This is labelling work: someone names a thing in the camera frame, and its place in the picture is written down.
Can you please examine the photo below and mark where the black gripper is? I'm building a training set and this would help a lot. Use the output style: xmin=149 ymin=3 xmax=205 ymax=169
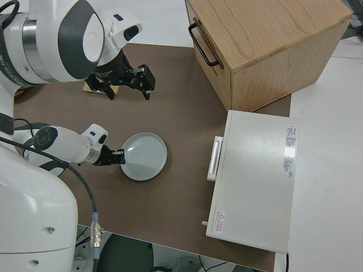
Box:
xmin=95 ymin=144 xmax=126 ymax=167
xmin=85 ymin=50 xmax=157 ymax=101

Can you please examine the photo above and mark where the gray plate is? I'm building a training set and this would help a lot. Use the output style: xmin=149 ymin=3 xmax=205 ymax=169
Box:
xmin=118 ymin=133 xmax=168 ymax=181

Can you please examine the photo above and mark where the wooden mug stand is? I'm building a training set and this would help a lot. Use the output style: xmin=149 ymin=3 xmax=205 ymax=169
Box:
xmin=83 ymin=80 xmax=120 ymax=95

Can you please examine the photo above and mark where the brown table mat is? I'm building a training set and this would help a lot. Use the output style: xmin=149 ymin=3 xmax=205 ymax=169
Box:
xmin=14 ymin=42 xmax=293 ymax=272

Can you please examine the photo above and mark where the dark gray round base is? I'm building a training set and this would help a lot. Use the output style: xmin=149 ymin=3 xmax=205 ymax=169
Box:
xmin=106 ymin=234 xmax=155 ymax=272

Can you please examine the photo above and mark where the white toaster oven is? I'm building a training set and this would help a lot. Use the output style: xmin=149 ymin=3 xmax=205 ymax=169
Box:
xmin=201 ymin=109 xmax=300 ymax=254

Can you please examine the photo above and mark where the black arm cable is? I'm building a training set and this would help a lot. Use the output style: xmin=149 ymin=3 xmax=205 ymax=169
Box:
xmin=0 ymin=135 xmax=102 ymax=272

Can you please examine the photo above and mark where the wooden box with black handle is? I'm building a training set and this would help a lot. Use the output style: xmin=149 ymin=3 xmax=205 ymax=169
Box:
xmin=185 ymin=0 xmax=354 ymax=113

